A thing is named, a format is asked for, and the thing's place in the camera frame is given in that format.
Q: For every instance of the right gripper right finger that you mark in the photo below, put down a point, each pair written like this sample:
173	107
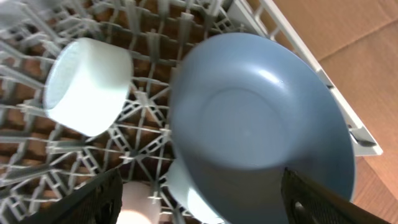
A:
307	202

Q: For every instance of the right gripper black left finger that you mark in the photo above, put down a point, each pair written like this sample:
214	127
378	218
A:
97	202

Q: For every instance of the white pink cup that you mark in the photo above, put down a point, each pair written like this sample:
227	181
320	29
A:
137	207

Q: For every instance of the light blue cup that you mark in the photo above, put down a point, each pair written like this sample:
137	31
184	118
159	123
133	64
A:
181	188

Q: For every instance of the dark blue plate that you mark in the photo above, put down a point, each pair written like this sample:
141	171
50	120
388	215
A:
242	109

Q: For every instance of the light blue bowl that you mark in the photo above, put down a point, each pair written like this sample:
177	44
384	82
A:
87	86

